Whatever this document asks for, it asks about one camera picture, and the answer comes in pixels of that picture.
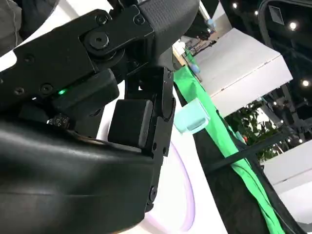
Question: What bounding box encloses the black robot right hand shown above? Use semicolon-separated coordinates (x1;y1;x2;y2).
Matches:
0;0;199;234

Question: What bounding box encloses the lilac plate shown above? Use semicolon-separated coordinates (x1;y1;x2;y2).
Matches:
143;140;197;232

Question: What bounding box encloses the pale green mug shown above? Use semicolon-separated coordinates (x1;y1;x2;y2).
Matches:
173;97;211;135

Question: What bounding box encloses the green cloth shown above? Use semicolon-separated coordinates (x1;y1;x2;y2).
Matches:
173;46;286;234

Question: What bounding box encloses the person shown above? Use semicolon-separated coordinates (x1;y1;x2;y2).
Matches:
0;0;24;47

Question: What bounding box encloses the black cloth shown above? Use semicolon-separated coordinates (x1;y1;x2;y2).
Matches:
192;109;312;234

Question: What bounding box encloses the wooden desk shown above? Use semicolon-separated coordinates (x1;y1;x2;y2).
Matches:
172;36;195;71

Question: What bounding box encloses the black pole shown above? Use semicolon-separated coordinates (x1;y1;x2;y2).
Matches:
209;133;293;174

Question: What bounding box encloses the green potted plant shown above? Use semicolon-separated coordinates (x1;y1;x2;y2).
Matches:
225;99;291;166

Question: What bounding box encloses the large white partition block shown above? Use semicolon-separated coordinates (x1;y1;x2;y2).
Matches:
195;27;293;117

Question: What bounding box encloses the small white partition block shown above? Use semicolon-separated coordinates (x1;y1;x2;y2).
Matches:
263;140;312;234

